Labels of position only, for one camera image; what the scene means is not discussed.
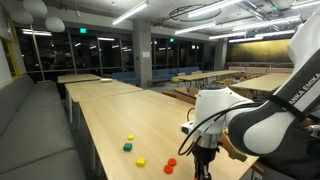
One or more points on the green block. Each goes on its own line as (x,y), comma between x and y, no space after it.
(127,147)

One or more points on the grey bench seat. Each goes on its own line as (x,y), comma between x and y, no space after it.
(35,140)

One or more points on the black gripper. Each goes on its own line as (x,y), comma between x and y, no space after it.
(202,158)

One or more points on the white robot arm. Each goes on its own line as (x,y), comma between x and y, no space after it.
(282,129)

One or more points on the green brown wrist camera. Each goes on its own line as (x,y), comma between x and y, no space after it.
(233,153)

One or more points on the small yellow block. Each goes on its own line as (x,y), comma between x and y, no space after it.
(130,137)

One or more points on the white plate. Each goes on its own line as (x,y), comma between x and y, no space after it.
(105,80)

